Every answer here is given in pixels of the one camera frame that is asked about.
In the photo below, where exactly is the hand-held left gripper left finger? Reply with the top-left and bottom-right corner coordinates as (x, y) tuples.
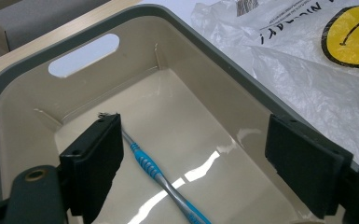
(59, 113), (125, 224)

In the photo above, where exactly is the metal tray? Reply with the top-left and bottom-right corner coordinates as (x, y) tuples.
(0, 3), (359, 224)

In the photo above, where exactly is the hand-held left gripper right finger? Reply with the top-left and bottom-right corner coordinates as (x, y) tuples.
(265, 114), (354, 219)

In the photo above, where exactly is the blue and grey toothbrush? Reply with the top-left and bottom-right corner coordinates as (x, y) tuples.
(97, 111), (213, 224)

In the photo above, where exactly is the white plastic bag yellow smiley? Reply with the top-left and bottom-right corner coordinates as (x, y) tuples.
(190, 0), (359, 167)

